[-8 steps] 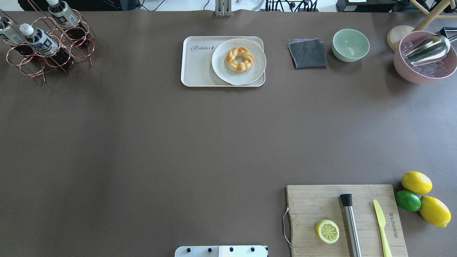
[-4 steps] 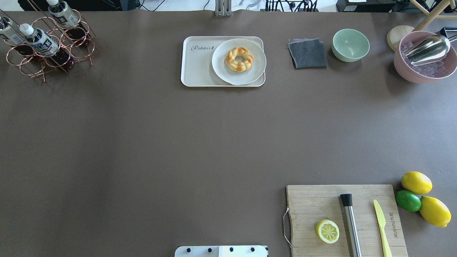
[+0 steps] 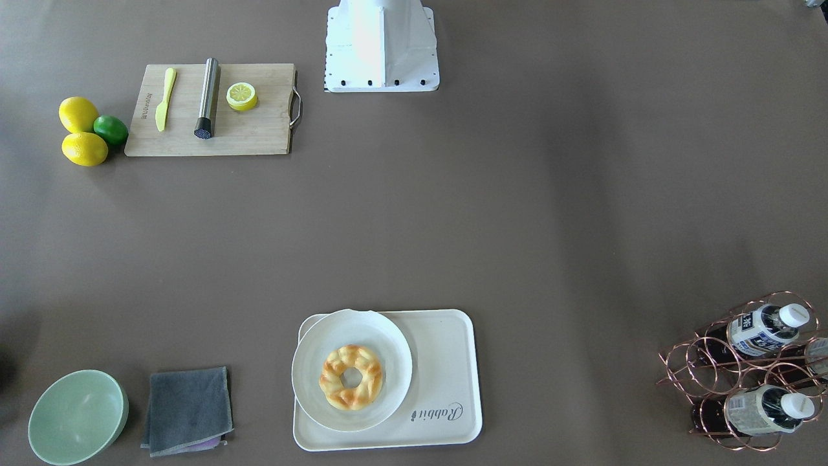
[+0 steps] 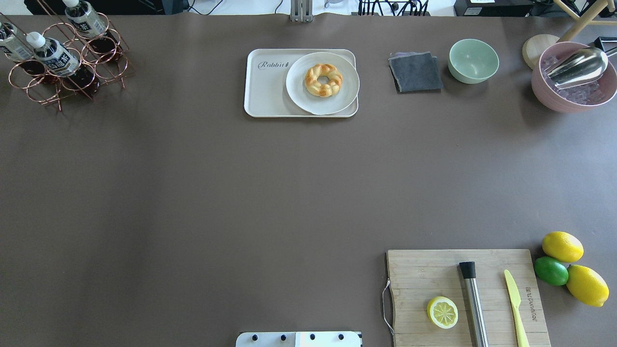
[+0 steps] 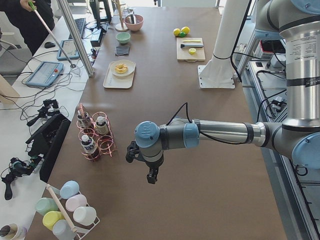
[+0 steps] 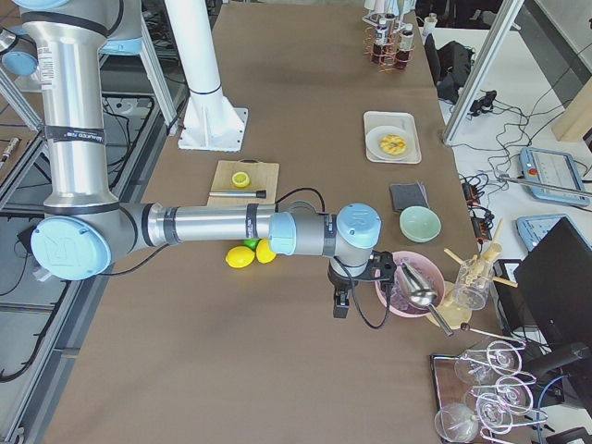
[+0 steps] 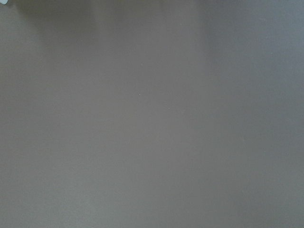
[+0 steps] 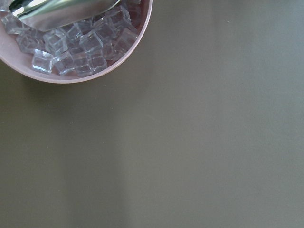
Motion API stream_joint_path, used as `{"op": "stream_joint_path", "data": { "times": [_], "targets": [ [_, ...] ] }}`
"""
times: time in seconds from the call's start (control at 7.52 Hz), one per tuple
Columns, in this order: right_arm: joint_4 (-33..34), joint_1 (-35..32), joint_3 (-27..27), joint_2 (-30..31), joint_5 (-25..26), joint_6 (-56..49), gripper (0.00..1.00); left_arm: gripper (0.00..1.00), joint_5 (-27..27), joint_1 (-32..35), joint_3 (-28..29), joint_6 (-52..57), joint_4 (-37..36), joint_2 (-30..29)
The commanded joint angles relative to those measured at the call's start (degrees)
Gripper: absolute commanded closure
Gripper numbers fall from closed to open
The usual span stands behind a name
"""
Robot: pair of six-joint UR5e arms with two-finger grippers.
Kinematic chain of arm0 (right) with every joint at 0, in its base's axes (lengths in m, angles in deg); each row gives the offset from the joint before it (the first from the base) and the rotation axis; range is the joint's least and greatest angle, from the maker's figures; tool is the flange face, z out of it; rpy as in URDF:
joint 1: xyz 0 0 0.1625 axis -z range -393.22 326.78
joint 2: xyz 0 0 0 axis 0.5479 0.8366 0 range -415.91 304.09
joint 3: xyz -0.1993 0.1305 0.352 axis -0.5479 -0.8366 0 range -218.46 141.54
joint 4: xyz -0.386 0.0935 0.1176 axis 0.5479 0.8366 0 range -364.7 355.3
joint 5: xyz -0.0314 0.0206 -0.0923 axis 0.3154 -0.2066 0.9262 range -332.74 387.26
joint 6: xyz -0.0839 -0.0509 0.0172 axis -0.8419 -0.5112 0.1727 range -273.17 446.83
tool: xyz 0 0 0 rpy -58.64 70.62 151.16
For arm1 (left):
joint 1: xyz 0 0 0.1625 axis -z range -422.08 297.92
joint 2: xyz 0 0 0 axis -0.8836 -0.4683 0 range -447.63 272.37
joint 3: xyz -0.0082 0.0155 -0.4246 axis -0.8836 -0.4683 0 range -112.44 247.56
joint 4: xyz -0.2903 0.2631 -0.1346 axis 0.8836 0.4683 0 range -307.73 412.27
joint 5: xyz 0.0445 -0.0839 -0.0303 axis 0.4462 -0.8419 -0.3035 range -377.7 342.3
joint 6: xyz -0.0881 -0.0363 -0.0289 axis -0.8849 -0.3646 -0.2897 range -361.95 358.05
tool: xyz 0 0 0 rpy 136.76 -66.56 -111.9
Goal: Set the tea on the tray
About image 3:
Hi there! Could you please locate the cream rectangular tray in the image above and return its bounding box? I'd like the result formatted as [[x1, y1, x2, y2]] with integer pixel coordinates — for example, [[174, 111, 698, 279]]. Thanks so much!
[[293, 309, 483, 452]]

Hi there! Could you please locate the yellow lemon lower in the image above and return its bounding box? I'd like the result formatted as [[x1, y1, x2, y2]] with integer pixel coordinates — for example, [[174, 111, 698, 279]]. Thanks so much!
[[61, 132, 109, 167]]

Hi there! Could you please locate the braided ring bread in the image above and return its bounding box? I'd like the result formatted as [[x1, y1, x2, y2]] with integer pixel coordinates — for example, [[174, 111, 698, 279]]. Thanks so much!
[[319, 344, 384, 411]]

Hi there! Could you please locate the grey folded cloth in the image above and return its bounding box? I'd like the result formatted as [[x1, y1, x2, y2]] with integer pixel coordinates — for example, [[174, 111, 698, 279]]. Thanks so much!
[[141, 366, 234, 458]]

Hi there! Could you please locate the green lime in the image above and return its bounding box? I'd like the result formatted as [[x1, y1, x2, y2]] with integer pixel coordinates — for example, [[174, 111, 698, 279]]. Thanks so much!
[[93, 115, 128, 146]]

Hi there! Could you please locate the copper wire bottle rack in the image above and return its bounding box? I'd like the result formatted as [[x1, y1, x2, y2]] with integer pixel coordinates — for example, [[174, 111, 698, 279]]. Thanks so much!
[[657, 290, 826, 423]]

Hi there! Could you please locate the yellow lemon upper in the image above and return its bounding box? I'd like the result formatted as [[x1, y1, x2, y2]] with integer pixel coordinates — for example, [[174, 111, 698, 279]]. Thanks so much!
[[58, 96, 100, 133]]

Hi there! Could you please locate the yellow lemon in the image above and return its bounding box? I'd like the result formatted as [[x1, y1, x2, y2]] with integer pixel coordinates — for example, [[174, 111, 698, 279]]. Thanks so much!
[[61, 132, 109, 167], [58, 96, 100, 133]]

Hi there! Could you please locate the tea bottle white cap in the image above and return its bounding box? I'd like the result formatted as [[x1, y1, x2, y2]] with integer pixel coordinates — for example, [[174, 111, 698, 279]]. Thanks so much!
[[691, 384, 816, 439]]

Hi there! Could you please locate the yellow plastic knife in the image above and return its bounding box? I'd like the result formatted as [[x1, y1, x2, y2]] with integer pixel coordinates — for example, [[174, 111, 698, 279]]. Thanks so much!
[[155, 67, 177, 132]]

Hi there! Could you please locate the wooden cutting board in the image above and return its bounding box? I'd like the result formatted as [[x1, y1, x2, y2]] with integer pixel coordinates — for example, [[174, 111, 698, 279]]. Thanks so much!
[[124, 63, 301, 157]]

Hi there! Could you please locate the half lemon slice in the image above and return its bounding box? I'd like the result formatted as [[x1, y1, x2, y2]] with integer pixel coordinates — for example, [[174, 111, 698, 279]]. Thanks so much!
[[225, 82, 258, 112]]

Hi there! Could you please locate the steel cylinder muddler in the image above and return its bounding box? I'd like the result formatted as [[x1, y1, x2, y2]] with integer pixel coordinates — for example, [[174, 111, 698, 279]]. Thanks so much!
[[194, 57, 220, 140]]

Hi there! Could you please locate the white round plate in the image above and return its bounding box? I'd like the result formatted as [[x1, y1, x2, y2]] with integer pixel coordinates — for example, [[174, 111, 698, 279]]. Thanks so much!
[[292, 309, 413, 432]]

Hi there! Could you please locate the mint green bowl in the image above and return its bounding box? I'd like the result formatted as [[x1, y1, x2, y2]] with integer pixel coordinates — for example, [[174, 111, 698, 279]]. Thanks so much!
[[28, 370, 129, 465]]

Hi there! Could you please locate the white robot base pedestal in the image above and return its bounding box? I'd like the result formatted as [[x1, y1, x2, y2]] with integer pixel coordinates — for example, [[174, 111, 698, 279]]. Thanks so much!
[[323, 1, 441, 93]]

